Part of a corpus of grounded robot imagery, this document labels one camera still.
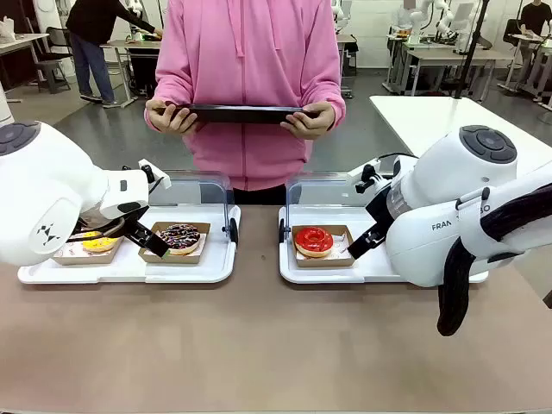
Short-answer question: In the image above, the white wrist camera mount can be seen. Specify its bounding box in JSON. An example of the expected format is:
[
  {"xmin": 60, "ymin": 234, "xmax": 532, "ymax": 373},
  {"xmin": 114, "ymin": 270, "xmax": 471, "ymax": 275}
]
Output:
[
  {"xmin": 137, "ymin": 159, "xmax": 172, "ymax": 191},
  {"xmin": 347, "ymin": 158, "xmax": 386, "ymax": 194}
]

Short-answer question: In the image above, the red glazed donut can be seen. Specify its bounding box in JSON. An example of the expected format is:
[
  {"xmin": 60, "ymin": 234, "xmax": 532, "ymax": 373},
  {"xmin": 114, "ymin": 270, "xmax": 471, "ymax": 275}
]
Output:
[{"xmin": 294, "ymin": 226, "xmax": 334, "ymax": 260}]

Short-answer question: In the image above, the grey background work table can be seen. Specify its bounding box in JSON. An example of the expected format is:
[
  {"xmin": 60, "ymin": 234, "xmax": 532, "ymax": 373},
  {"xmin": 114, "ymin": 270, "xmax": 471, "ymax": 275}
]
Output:
[{"xmin": 97, "ymin": 37, "xmax": 165, "ymax": 110}]

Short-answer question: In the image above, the dark office chair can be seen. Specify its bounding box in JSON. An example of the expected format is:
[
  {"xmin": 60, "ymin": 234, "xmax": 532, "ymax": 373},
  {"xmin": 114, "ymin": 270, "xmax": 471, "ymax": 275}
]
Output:
[{"xmin": 33, "ymin": 26, "xmax": 73, "ymax": 95}]

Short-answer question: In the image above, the person's left forearm pink sleeve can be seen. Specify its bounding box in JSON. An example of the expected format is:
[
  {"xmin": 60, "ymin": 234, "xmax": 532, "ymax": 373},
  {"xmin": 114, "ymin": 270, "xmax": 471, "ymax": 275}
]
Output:
[{"xmin": 301, "ymin": 47, "xmax": 347, "ymax": 110}]

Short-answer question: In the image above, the person's left hand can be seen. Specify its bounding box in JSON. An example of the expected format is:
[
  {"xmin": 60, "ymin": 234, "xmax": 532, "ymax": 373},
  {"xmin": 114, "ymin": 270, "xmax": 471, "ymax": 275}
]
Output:
[{"xmin": 279, "ymin": 102, "xmax": 336, "ymax": 141}]

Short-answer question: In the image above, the cardboard box of yellow donut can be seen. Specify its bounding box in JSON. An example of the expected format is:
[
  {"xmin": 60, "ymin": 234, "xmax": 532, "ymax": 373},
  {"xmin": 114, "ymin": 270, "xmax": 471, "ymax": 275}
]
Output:
[{"xmin": 52, "ymin": 235, "xmax": 127, "ymax": 266}]

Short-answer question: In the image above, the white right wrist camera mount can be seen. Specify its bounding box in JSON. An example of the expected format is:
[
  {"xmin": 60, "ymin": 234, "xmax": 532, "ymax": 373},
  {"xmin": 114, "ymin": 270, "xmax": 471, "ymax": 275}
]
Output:
[{"xmin": 347, "ymin": 158, "xmax": 386, "ymax": 194}]

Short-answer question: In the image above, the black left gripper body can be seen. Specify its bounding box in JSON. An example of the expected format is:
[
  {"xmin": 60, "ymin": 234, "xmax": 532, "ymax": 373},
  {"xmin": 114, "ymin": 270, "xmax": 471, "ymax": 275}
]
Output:
[{"xmin": 103, "ymin": 201, "xmax": 150, "ymax": 238}]

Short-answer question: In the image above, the black sleeved robot cable bundle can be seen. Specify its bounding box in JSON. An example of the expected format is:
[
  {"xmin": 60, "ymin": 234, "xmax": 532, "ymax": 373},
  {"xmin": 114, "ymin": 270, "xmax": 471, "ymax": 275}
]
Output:
[{"xmin": 436, "ymin": 183, "xmax": 552, "ymax": 338}]

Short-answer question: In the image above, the white plastic bag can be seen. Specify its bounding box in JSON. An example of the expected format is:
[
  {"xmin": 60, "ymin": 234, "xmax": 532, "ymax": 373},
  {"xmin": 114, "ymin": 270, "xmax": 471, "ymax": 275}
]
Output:
[{"xmin": 0, "ymin": 16, "xmax": 19, "ymax": 43}]

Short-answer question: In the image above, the person's right forearm pink sleeve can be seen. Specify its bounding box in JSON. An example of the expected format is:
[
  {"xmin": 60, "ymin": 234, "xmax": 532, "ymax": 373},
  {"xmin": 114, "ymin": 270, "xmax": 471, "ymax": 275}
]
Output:
[{"xmin": 153, "ymin": 47, "xmax": 195, "ymax": 107}]

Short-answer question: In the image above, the white display tray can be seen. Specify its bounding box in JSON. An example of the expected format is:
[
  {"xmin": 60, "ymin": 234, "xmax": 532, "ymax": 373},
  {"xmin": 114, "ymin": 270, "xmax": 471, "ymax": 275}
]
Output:
[
  {"xmin": 278, "ymin": 203, "xmax": 490, "ymax": 285},
  {"xmin": 16, "ymin": 202, "xmax": 242, "ymax": 285}
]

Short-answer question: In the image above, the cardboard box of striped donut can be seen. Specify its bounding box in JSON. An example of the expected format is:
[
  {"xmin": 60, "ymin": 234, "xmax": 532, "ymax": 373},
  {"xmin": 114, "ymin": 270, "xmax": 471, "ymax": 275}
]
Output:
[{"xmin": 137, "ymin": 221, "xmax": 212, "ymax": 266}]

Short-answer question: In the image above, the light wooden background desk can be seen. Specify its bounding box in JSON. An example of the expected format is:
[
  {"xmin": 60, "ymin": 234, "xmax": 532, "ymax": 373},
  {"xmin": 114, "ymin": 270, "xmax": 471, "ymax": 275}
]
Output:
[{"xmin": 0, "ymin": 32, "xmax": 51, "ymax": 104}]

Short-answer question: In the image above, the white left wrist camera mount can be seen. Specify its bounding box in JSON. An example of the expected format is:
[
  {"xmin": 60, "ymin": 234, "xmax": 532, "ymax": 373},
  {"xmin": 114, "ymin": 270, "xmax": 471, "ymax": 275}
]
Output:
[{"xmin": 137, "ymin": 159, "xmax": 172, "ymax": 191}]

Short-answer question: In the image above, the black camera stand pole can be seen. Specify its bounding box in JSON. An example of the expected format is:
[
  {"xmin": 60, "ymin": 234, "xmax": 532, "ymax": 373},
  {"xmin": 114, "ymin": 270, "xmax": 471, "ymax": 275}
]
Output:
[{"xmin": 451, "ymin": 0, "xmax": 492, "ymax": 100}]

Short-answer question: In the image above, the white cylindrical air purifier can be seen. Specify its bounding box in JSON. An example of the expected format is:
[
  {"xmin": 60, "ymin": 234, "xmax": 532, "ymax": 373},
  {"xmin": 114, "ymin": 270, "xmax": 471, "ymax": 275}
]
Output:
[{"xmin": 0, "ymin": 81, "xmax": 13, "ymax": 127}]

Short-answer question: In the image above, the grey background table with robots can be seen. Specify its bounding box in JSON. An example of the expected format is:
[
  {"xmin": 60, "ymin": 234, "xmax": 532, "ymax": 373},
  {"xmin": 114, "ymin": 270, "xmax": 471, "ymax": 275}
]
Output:
[{"xmin": 383, "ymin": 34, "xmax": 504, "ymax": 103}]

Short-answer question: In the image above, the yellow sprinkled donut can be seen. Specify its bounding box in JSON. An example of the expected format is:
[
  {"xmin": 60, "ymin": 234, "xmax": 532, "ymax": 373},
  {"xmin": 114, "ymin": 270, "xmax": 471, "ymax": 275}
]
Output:
[{"xmin": 80, "ymin": 230, "xmax": 121, "ymax": 254}]

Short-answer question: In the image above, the background person in black shirt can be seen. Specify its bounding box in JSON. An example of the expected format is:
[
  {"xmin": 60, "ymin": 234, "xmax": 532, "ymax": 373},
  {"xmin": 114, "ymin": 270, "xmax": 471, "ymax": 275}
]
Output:
[{"xmin": 516, "ymin": 0, "xmax": 552, "ymax": 39}]

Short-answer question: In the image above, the cardboard box of red donut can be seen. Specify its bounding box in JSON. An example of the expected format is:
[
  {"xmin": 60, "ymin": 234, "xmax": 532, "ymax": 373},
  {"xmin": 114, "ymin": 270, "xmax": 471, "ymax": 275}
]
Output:
[{"xmin": 291, "ymin": 223, "xmax": 356, "ymax": 269}]

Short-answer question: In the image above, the clear plastic display lid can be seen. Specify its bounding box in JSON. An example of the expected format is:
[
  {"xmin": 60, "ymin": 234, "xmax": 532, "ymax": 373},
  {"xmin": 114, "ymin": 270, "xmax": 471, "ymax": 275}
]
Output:
[
  {"xmin": 148, "ymin": 169, "xmax": 236, "ymax": 236},
  {"xmin": 285, "ymin": 170, "xmax": 392, "ymax": 229}
]

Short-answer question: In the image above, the background person in light shirt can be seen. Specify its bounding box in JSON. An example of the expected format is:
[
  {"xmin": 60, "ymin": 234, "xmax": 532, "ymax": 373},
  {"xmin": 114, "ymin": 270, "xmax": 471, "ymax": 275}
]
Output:
[{"xmin": 390, "ymin": 0, "xmax": 420, "ymax": 38}]

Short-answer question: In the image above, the person's right hand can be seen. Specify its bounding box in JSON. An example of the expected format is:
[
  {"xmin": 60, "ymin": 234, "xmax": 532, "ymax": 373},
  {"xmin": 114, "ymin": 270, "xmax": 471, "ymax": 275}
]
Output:
[{"xmin": 144, "ymin": 98, "xmax": 200, "ymax": 136}]

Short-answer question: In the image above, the person in pink hoodie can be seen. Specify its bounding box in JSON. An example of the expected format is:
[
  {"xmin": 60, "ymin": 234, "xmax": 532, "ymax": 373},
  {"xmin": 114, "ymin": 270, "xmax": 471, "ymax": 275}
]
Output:
[{"xmin": 144, "ymin": 0, "xmax": 347, "ymax": 206}]

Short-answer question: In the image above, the background person in black jacket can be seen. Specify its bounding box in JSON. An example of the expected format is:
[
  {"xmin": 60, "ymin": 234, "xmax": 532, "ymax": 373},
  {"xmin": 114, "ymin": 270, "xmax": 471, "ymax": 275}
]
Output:
[{"xmin": 64, "ymin": 0, "xmax": 165, "ymax": 109}]

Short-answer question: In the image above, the chocolate donut with white stripes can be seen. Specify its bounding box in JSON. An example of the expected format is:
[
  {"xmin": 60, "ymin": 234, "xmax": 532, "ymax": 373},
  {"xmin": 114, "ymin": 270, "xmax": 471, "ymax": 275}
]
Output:
[{"xmin": 159, "ymin": 223, "xmax": 203, "ymax": 257}]

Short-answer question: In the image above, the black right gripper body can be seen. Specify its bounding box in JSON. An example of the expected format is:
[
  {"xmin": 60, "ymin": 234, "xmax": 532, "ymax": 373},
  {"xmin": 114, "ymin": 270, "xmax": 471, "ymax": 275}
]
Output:
[{"xmin": 365, "ymin": 183, "xmax": 396, "ymax": 232}]

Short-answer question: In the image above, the black serving tray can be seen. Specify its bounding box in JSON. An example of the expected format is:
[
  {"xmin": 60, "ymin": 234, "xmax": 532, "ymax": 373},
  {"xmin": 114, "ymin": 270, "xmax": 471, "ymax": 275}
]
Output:
[{"xmin": 154, "ymin": 103, "xmax": 321, "ymax": 126}]

